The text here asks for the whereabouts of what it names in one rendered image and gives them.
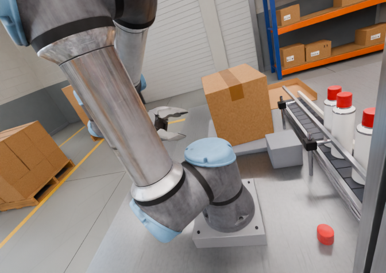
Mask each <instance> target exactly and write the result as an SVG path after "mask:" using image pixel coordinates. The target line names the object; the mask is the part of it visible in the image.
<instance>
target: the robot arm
mask: <svg viewBox="0 0 386 273"><path fill-rule="evenodd" d="M157 1H158V0H0V19H1V21H2V23H3V25H4V27H5V28H6V30H7V32H8V33H9V35H10V37H11V38H12V39H13V41H14V42H15V43H16V44H17V45H19V46H23V45H24V46H26V47H28V46H30V45H31V46H32V47H33V49H34V50H35V52H36V53H37V55H38V56H39V57H40V58H42V59H45V60H48V61H51V62H53V63H55V64H57V65H58V66H59V67H60V69H61V70H62V72H63V74H64V75H65V77H66V78H67V80H68V81H69V83H70V84H71V86H72V88H73V89H74V91H73V94H74V96H75V98H76V99H77V101H78V102H79V105H80V106H81V107H82V109H83V110H84V112H85V113H86V115H87V117H88V118H89V122H88V125H87V126H88V131H89V132H90V134H91V135H93V136H95V137H102V138H105V139H106V141H107V142H108V143H109V146H110V147H111V148H112V150H113V151H114V153H115V155H116V156H117V158H118V159H119V161H120V162H121V164H122V165H123V167H124V169H125V170H126V172H127V173H128V175H129V176H130V178H131V180H132V181H133V184H132V187H131V195H132V197H133V199H132V201H130V204H129V205H130V208H131V209H132V211H133V213H134V214H135V215H136V216H137V218H138V219H139V220H140V221H141V222H142V223H143V224H144V226H145V227H146V228H147V230H149V232H150V233H151V234H152V235H153V236H154V237H155V238H156V239H158V241H160V242H162V243H168V242H170V241H171V240H172V239H173V238H174V237H176V236H177V235H178V234H181V232H182V231H183V229H184V228H185V227H186V226H187V225H188V224H189V223H190V222H191V221H193V220H194V219H195V218H196V217H197V216H198V215H199V214H200V213H201V212H202V213H203V216H204V218H205V220H206V222H207V223H208V225H209V226H210V227H211V228H213V229H214V230H216V231H218V232H222V233H233V232H237V231H239V230H241V229H243V228H245V227H246V226H247V225H248V224H249V223H250V222H251V220H252V219H253V216H254V213H255V205H254V200H253V197H252V195H251V193H250V192H249V191H248V189H247V188H246V187H245V186H244V185H243V183H242V180H241V176H240V172H239V169H238V165H237V161H236V155H235V153H234V151H233V149H232V146H231V144H230V143H229V142H228V141H226V140H224V139H221V138H217V137H209V138H204V139H200V140H197V141H194V142H193V143H191V144H190V145H189V146H188V147H187V148H186V150H185V151H184V158H185V161H183V162H182V163H179V162H178V161H176V160H171V158H170V156H169V154H168V152H167V151H166V149H165V147H164V145H163V143H162V141H179V140H181V139H183V138H186V135H183V134H180V133H172V132H167V128H168V122H167V121H168V118H169V117H180V116H182V115H183V114H186V113H188V111H187V110H184V109H181V108H176V107H168V106H158V107H156V108H154V109H152V110H149V112H147V111H146V109H145V107H144V105H143V103H142V101H141V99H140V97H139V95H138V93H140V92H141V91H142V90H144V89H145V88H146V80H145V78H144V76H143V74H142V73H141V71H142V65H143V60H144V53H145V46H146V40H147V35H148V28H149V27H150V26H152V25H153V23H154V21H155V18H156V12H157ZM159 116H160V117H161V118H160V117H159Z"/></svg>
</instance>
